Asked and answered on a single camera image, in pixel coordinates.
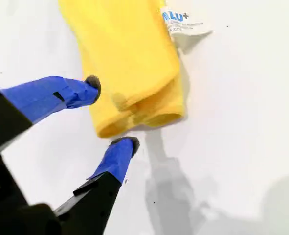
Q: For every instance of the yellow square towel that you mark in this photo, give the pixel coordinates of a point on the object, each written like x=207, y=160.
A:
x=124, y=61

